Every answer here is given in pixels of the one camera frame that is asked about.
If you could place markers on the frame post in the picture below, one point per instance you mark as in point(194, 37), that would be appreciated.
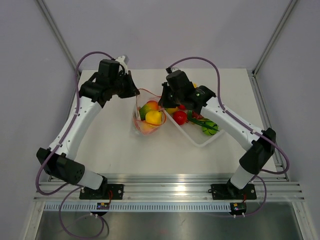
point(284, 19)
point(49, 19)

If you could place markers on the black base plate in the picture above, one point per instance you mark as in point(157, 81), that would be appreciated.
point(222, 191)
point(110, 191)

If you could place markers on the clear zip bag orange zipper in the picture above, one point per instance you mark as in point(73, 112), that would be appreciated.
point(141, 99)

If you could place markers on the left frame post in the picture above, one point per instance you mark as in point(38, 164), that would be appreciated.
point(49, 19)

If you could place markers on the green chives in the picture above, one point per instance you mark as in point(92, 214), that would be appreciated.
point(199, 122)

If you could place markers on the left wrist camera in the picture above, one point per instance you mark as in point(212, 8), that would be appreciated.
point(123, 60)

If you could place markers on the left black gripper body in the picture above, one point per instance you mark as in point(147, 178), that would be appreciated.
point(122, 86)

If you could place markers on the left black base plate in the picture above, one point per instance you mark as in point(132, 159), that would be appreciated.
point(110, 191)

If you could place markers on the aluminium rail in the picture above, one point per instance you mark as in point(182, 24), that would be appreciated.
point(194, 187)

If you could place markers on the white plastic basket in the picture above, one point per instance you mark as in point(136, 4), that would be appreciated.
point(194, 132)

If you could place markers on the green lime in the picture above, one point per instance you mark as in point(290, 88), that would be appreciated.
point(171, 110)

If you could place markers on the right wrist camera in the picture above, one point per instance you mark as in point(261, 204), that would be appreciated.
point(171, 69)

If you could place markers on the white slotted cable duct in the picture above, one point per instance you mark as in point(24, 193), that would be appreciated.
point(148, 207)

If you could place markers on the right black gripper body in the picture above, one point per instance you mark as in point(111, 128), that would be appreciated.
point(177, 97)

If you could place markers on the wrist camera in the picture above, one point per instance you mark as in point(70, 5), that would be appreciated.
point(171, 69)
point(123, 60)

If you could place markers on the peach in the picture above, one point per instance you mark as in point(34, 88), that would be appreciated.
point(146, 128)

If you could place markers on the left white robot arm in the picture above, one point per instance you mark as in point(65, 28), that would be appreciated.
point(59, 159)

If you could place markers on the right frame post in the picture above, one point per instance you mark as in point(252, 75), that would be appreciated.
point(284, 19)

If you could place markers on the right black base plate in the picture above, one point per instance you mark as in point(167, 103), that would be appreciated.
point(222, 191)

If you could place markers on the orange green mango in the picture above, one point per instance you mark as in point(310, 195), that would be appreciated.
point(151, 105)

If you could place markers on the purple grapes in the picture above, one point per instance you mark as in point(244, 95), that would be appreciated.
point(197, 116)

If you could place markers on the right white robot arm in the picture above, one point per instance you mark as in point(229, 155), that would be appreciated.
point(259, 144)

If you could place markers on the red apple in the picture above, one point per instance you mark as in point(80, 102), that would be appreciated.
point(180, 117)

